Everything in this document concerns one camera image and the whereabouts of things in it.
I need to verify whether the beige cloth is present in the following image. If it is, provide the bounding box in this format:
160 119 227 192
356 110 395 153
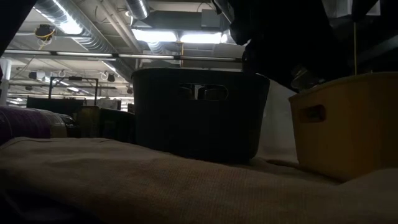
0 136 398 224

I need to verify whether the white pillar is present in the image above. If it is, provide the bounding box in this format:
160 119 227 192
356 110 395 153
0 57 12 106

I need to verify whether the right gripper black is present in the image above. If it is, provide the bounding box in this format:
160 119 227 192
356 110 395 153
238 27 353 90

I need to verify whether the long horizontal metal pipe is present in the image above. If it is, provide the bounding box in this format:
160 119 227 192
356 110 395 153
0 49 244 63

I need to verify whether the yellow cord reel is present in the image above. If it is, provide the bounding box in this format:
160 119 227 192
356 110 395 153
34 24 57 42

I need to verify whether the purple label spice bottle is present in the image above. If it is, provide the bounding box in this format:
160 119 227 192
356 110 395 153
0 105 78 146

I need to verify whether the black background rack frame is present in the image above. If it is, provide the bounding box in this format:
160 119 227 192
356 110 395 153
48 76 100 108

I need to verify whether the grey ceiling box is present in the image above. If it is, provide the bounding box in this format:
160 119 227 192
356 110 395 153
200 9 222 29

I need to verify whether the small yellow plastic bin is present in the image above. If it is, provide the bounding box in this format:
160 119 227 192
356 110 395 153
288 72 398 183

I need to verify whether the white patterned board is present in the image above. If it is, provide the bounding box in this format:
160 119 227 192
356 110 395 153
95 98 123 110

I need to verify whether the narrow silver spiral duct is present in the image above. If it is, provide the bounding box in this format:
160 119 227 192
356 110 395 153
124 0 150 20

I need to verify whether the dark teal handled bin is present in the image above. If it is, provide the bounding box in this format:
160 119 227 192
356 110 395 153
132 67 271 165

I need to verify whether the ceiling light panel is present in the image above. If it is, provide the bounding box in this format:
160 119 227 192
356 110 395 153
180 32 223 45
132 29 178 44

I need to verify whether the large silver spiral duct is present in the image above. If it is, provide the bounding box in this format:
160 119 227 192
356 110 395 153
32 0 116 54

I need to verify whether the black background board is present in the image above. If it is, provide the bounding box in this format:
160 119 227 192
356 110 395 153
26 96 86 118

